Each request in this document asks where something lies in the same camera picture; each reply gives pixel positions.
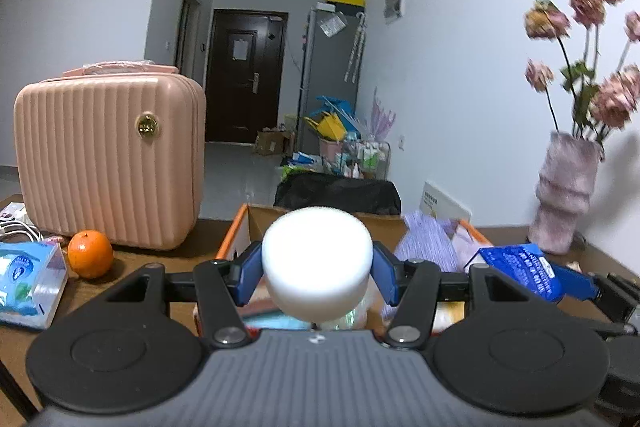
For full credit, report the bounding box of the blue wet wipes packet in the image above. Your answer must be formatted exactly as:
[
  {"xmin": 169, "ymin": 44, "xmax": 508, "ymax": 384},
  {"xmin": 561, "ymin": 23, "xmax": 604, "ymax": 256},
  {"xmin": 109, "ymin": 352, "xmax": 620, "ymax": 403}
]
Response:
[{"xmin": 478, "ymin": 243, "xmax": 564, "ymax": 303}]

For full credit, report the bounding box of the white and yellow plush alpaca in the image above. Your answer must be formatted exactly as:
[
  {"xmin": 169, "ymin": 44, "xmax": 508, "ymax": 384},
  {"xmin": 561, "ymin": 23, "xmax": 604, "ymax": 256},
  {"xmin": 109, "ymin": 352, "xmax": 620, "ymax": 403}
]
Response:
[{"xmin": 432, "ymin": 301, "xmax": 465, "ymax": 335}]

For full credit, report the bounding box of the lavender drawstring pouch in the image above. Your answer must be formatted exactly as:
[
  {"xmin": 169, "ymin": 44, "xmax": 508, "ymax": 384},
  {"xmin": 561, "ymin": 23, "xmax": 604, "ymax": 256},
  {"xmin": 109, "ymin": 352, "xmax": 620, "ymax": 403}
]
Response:
[{"xmin": 382, "ymin": 209, "xmax": 464, "ymax": 320}]

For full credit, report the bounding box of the white round sponge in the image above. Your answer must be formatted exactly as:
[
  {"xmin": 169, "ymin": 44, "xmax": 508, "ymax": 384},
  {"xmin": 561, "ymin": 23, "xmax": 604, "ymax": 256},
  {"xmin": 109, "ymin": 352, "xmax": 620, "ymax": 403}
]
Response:
[{"xmin": 262, "ymin": 207, "xmax": 373, "ymax": 324}]

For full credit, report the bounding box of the pink scouring sponge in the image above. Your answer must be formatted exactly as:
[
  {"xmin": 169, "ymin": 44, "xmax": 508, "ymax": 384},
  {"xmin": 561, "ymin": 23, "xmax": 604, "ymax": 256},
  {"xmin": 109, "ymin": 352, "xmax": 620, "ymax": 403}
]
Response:
[{"xmin": 245, "ymin": 277, "xmax": 278, "ymax": 314}]

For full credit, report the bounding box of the lilac fluffy towel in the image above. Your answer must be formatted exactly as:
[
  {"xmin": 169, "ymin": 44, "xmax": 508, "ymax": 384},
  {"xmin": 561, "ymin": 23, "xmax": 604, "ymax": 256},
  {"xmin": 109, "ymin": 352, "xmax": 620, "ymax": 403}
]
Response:
[{"xmin": 451, "ymin": 220, "xmax": 492, "ymax": 273}]

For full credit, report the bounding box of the translucent plastic bag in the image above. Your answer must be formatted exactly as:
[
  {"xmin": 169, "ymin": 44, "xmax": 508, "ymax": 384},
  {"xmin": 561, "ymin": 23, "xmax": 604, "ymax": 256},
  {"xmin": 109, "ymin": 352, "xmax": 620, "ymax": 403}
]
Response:
[{"xmin": 316, "ymin": 293, "xmax": 371, "ymax": 331}]

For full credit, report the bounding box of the light blue plush toy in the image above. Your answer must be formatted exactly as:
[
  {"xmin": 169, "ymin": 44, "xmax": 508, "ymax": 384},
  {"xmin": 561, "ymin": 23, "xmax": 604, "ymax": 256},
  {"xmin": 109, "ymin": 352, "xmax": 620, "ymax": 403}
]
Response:
[{"xmin": 243, "ymin": 311, "xmax": 310, "ymax": 331}]

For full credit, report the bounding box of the fallen rose petal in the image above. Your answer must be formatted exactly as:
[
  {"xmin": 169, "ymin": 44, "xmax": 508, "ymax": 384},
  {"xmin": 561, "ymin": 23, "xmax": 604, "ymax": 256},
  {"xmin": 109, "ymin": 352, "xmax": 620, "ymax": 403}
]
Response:
[{"xmin": 566, "ymin": 261, "xmax": 582, "ymax": 273}]

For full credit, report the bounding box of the red cardboard box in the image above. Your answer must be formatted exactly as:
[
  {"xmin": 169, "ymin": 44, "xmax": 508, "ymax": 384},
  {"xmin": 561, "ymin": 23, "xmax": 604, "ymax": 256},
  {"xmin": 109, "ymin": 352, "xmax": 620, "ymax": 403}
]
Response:
[{"xmin": 216, "ymin": 205, "xmax": 490, "ymax": 331}]

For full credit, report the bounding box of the white board with label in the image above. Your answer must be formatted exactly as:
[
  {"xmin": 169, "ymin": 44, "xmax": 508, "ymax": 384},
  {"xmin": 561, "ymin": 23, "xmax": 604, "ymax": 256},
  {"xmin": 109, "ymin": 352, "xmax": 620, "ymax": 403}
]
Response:
[{"xmin": 420, "ymin": 181, "xmax": 472, "ymax": 221}]

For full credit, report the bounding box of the pink ceramic vase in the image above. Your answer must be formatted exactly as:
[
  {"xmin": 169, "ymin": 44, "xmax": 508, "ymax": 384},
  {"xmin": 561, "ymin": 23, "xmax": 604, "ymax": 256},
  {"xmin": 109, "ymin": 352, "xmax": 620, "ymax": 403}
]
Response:
[{"xmin": 528, "ymin": 131, "xmax": 602, "ymax": 255}]

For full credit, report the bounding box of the orange fruit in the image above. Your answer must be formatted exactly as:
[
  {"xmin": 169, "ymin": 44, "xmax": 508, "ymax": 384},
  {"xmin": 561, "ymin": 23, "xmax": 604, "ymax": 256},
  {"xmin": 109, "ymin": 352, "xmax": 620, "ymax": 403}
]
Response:
[{"xmin": 67, "ymin": 230, "xmax": 114, "ymax": 280}]

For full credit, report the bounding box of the brown cardboard box on floor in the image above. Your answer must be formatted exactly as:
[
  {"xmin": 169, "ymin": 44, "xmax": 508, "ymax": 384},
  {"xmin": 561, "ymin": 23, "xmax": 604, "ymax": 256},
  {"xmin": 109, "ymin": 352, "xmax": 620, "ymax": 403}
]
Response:
[{"xmin": 254, "ymin": 130, "xmax": 295, "ymax": 156}]

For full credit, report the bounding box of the pink ribbed small suitcase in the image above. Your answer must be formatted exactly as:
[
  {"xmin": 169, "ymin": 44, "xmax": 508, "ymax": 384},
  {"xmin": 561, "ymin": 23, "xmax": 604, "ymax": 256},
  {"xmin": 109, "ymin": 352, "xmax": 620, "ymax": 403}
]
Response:
[{"xmin": 13, "ymin": 62, "xmax": 206, "ymax": 251}]

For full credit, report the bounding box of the yellow bag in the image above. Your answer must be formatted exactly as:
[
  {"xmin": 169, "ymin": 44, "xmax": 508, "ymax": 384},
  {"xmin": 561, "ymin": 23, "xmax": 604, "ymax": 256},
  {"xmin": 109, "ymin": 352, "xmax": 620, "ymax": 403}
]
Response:
[{"xmin": 304, "ymin": 112, "xmax": 347, "ymax": 142}]

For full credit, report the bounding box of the blue tissue pack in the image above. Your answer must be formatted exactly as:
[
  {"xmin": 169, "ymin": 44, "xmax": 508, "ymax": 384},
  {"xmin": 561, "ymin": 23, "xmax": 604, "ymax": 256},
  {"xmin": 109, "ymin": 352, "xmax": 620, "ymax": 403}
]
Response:
[{"xmin": 0, "ymin": 242, "xmax": 68, "ymax": 331}]

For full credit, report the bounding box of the dried pink roses bouquet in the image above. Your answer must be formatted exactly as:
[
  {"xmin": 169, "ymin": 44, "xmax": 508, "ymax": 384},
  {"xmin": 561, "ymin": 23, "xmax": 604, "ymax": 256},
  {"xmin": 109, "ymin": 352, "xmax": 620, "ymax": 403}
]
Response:
[{"xmin": 524, "ymin": 0, "xmax": 639, "ymax": 145}]

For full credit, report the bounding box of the dark brown entrance door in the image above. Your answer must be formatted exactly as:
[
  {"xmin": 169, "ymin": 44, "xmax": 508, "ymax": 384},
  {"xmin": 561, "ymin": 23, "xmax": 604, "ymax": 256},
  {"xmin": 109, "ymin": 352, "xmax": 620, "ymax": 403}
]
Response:
[{"xmin": 205, "ymin": 9, "xmax": 288, "ymax": 144}]

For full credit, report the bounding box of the grey refrigerator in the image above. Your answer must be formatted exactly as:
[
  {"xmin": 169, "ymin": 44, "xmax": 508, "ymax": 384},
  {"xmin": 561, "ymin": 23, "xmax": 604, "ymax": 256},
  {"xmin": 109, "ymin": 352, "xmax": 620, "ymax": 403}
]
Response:
[{"xmin": 296, "ymin": 3, "xmax": 366, "ymax": 155}]

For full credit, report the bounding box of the wire rack with bottles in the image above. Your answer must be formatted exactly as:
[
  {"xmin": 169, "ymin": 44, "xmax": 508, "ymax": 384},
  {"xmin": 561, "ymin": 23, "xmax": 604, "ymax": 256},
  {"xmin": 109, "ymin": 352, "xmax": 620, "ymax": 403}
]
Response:
[{"xmin": 335, "ymin": 140, "xmax": 390, "ymax": 180}]

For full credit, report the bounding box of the white charger cable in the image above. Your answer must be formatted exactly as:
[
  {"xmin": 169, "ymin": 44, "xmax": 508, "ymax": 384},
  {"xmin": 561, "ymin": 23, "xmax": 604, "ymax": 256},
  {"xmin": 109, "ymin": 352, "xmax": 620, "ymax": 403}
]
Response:
[{"xmin": 0, "ymin": 201, "xmax": 46, "ymax": 244}]

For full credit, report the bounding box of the white wall panel box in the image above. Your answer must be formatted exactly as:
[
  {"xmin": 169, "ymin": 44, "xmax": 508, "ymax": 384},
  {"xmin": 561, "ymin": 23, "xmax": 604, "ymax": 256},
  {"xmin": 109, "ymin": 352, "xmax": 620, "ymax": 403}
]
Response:
[{"xmin": 384, "ymin": 0, "xmax": 406, "ymax": 24}]

